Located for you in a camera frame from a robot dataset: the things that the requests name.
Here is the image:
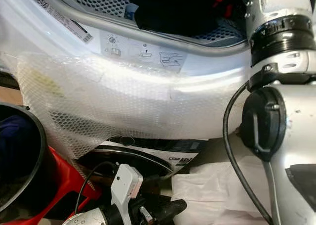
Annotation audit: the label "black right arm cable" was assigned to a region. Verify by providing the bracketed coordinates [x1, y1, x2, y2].
[222, 82, 275, 225]

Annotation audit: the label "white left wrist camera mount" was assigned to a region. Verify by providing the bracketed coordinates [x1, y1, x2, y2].
[110, 164, 144, 217]

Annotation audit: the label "white instruction label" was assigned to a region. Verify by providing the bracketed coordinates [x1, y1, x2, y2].
[100, 30, 188, 70]

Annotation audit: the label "dark blue garment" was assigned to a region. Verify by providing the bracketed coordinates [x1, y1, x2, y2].
[0, 115, 26, 186]

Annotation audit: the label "black round bucket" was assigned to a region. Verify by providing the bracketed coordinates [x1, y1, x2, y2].
[0, 102, 47, 213]

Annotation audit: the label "white black printed box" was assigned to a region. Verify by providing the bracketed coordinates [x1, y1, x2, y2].
[109, 136, 210, 174]

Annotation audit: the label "white washer body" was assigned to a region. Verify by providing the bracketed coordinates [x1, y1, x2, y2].
[0, 0, 252, 139]

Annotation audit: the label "white barcode sticker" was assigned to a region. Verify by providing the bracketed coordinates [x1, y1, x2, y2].
[32, 0, 94, 44]

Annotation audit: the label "clear bubble wrap sheet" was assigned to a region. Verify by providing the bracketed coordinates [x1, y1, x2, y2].
[16, 52, 250, 159]

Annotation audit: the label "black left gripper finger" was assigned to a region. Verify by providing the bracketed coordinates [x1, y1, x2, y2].
[154, 199, 187, 223]

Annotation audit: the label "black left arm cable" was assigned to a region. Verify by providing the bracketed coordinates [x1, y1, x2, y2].
[74, 161, 119, 216]

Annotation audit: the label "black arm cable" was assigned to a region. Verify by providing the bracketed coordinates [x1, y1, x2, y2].
[74, 161, 119, 216]
[222, 82, 275, 225]

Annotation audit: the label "white plastic bag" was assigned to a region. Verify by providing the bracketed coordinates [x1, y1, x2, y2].
[170, 156, 272, 221]

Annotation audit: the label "grey perforated lint filter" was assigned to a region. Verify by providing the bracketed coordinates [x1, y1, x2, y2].
[62, 0, 247, 43]

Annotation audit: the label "red plastic object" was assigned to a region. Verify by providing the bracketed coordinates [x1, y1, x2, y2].
[20, 146, 102, 225]

